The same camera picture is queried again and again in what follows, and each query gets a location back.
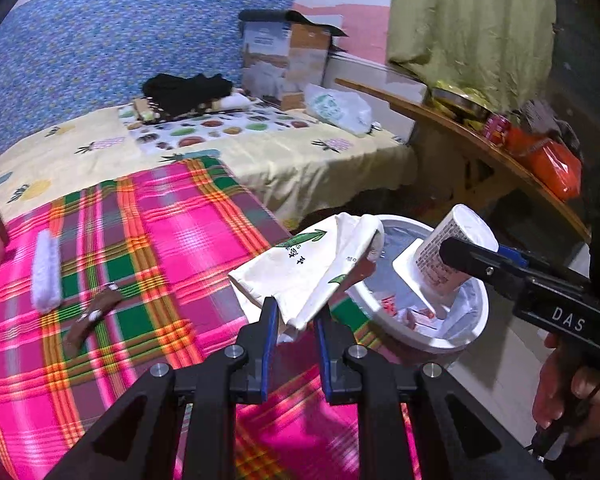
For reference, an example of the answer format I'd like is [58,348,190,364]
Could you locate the wooden round table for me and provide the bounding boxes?
[335,78,591,243]

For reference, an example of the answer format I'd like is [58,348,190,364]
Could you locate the pink plaid tablecloth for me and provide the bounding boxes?
[0,156,293,479]

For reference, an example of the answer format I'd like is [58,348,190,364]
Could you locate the person right hand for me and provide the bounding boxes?
[531,332,600,447]

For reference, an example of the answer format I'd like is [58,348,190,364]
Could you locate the metal bowl on table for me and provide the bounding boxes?
[430,87,492,122]

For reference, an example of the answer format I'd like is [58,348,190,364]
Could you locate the white green plastic bag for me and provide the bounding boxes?
[303,84,374,136]

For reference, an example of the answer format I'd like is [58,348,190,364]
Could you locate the black clothing pile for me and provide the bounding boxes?
[142,74,233,116]

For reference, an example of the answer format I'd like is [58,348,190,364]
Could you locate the yellow pineapple bed sheet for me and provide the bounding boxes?
[0,106,417,228]

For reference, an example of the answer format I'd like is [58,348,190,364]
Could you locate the olive green curtain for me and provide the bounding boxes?
[387,0,556,110]

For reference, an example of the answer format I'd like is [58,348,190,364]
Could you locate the red tin can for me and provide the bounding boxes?
[482,114,512,146]

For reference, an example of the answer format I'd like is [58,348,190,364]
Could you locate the white round trash bin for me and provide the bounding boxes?
[329,213,490,354]

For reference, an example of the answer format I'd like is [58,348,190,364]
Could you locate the brown snack wrapper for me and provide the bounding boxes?
[62,283,123,359]

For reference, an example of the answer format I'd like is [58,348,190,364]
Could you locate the orange plastic bag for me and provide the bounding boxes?
[505,127,582,202]

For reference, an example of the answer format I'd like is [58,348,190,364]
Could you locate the pink white small carton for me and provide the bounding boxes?
[379,295,442,330]

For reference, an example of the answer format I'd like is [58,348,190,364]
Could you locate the white trash bin liner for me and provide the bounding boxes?
[346,221,484,344]

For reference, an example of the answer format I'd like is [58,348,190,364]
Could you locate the blue floral mattress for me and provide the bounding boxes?
[0,0,294,155]

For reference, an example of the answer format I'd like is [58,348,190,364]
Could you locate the white paper cup blue label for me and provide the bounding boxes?
[392,204,498,318]

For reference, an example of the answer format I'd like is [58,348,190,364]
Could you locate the white foam fruit net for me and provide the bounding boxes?
[31,230,62,314]

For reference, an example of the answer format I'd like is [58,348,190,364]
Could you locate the cardboard box with print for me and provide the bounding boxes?
[238,9,346,110]

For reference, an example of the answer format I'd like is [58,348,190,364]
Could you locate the fruit pattern white blanket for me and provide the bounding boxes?
[118,98,316,155]

